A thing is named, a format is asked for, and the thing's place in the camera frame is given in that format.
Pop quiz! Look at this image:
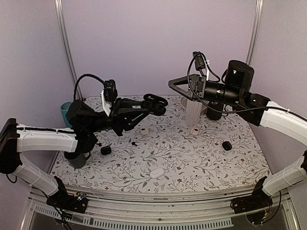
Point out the black round earbud case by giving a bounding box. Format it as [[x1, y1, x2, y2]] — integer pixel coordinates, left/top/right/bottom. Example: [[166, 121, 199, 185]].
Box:
[[222, 141, 232, 151]]

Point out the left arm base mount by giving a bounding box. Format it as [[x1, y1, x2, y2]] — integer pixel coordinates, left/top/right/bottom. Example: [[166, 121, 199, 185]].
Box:
[[47, 191, 89, 214]]

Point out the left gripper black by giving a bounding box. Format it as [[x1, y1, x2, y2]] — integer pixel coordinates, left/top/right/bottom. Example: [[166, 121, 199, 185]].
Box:
[[86, 97, 151, 136]]

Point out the dark grey mug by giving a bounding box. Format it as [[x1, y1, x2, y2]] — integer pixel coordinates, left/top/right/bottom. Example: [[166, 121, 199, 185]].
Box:
[[64, 152, 91, 169]]

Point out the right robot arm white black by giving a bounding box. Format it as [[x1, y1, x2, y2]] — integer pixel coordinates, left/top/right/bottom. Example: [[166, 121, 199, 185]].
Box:
[[168, 60, 307, 209]]

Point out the white ribbed vase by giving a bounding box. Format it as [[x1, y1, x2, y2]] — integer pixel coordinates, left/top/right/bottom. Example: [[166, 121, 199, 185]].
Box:
[[185, 100, 202, 126]]

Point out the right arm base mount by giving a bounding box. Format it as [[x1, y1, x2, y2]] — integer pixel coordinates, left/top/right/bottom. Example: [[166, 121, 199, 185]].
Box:
[[230, 176, 273, 214]]

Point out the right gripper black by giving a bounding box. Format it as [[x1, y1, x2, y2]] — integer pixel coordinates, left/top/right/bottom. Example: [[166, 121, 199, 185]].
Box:
[[168, 73, 242, 106]]

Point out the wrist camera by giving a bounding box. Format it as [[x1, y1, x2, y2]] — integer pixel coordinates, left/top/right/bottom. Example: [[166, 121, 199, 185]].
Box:
[[192, 51, 210, 80], [101, 80, 118, 116]]

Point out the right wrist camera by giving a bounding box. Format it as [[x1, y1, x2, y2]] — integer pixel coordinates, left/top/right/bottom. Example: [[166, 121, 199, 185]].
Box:
[[192, 51, 210, 80]]

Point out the floral table mat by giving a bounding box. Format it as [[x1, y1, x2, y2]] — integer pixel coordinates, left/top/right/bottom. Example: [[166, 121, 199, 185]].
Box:
[[51, 96, 271, 193]]

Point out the right metal corner post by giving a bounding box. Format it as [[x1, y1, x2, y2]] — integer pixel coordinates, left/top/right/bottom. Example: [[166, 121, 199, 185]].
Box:
[[246, 0, 264, 65]]

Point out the left metal corner post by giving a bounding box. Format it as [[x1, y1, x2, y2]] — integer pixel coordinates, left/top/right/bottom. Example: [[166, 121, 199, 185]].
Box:
[[54, 0, 83, 102]]

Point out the metal corner post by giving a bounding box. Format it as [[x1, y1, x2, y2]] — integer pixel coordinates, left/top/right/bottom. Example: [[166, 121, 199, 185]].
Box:
[[246, 0, 264, 65], [54, 0, 83, 102]]

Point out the small black earbud case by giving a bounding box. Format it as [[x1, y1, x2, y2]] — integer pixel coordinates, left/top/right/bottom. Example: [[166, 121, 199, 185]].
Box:
[[100, 146, 112, 156]]

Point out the black cylinder tube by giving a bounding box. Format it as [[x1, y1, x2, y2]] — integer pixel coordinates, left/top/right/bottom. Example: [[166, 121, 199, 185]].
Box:
[[206, 102, 224, 121]]

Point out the teal cup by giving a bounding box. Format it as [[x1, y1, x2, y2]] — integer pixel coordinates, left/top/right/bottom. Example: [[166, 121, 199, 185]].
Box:
[[60, 102, 71, 128]]

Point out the black oval case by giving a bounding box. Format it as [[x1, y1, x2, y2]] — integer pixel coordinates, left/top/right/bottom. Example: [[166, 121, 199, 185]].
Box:
[[141, 93, 168, 116]]

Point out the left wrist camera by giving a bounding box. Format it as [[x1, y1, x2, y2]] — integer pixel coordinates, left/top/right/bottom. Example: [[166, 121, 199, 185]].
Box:
[[101, 80, 118, 116]]

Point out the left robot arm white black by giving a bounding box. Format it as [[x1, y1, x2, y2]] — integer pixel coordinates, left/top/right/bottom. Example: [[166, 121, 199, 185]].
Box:
[[0, 98, 152, 208]]

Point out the white earbud case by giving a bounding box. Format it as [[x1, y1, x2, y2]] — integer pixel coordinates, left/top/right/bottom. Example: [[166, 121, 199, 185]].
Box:
[[150, 168, 165, 179]]

